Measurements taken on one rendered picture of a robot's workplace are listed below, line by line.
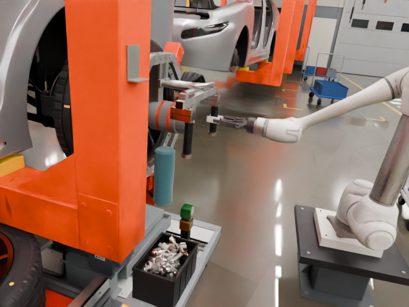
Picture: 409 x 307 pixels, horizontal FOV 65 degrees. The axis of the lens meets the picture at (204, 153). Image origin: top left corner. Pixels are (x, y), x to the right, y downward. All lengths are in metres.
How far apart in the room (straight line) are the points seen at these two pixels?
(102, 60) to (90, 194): 0.40
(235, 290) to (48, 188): 1.08
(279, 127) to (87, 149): 0.86
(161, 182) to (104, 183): 0.47
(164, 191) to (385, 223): 0.93
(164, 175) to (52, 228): 0.48
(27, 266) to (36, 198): 0.21
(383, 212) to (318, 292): 0.62
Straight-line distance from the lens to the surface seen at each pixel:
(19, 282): 1.14
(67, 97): 1.35
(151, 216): 1.87
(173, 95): 1.71
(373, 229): 1.51
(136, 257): 1.70
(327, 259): 1.67
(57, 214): 1.17
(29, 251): 1.25
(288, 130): 1.48
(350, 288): 1.92
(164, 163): 1.37
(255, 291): 1.83
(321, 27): 12.86
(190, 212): 1.12
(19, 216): 1.30
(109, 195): 0.99
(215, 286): 1.81
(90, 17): 0.89
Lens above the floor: 1.25
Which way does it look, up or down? 21 degrees down
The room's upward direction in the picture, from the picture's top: 6 degrees clockwise
